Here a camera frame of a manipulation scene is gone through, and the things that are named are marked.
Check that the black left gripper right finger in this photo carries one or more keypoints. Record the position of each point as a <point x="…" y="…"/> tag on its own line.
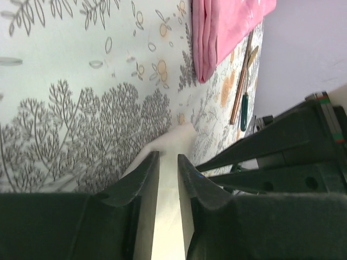
<point x="218" y="225"/>

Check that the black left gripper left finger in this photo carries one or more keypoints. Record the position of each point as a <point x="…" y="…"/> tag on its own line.
<point x="116" y="223"/>

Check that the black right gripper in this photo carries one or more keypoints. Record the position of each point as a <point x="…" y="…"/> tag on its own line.
<point x="311" y="132"/>

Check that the white cloth napkin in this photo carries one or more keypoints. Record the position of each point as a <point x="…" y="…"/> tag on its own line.
<point x="160" y="229"/>

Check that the rose gold knife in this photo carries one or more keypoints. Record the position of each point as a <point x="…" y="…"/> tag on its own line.
<point x="241" y="79"/>

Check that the pink floral placemat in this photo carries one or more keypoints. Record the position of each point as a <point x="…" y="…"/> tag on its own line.
<point x="218" y="26"/>

